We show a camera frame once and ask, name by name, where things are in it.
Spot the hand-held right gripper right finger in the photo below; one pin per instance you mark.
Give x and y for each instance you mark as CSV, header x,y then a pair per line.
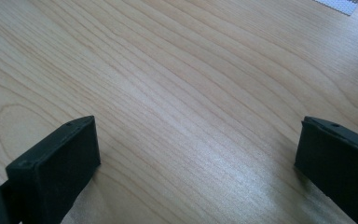
x,y
338,165

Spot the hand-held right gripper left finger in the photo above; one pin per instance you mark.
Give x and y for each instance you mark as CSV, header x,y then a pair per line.
x,y
56,168

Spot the white mesh cloth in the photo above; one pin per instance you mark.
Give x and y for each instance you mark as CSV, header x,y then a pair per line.
x,y
343,4

